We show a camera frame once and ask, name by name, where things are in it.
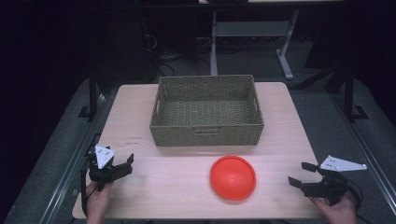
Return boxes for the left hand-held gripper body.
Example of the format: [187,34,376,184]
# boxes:
[88,144,134,191]

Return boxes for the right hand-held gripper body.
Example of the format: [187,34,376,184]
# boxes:
[301,155,368,206]

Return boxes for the person's left hand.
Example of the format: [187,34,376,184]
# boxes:
[85,181,115,224]

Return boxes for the person's right hand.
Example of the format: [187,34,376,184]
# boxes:
[310,194,359,224]

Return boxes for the red round plastic disc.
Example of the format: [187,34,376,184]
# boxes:
[209,155,258,202]

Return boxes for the black metal stand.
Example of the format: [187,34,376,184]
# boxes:
[77,68,105,121]
[341,65,370,123]

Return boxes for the green woven basket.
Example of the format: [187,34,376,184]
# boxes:
[148,74,265,147]

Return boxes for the aluminium frame rail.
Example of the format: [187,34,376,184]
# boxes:
[330,92,396,217]
[37,90,109,224]

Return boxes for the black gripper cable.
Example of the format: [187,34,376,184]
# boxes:
[340,177,375,224]
[80,162,94,217]

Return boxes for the bundle of floor cables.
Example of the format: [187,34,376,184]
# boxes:
[143,32,213,77]

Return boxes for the grey metal desk frame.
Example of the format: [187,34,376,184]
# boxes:
[199,0,344,81]

